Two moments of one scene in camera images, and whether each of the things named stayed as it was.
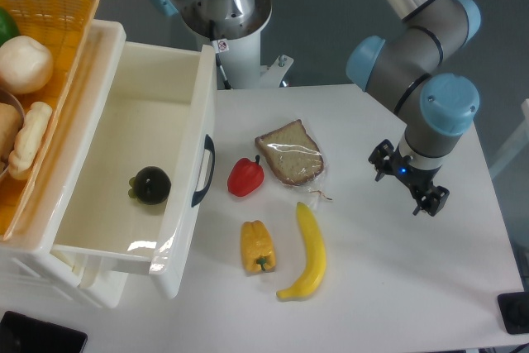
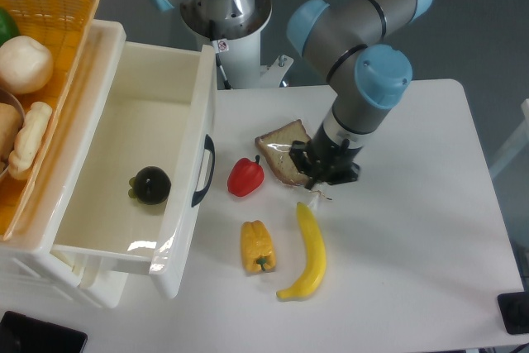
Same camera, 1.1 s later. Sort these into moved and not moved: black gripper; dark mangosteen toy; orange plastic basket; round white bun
Moved: black gripper
Not moved: dark mangosteen toy; round white bun; orange plastic basket
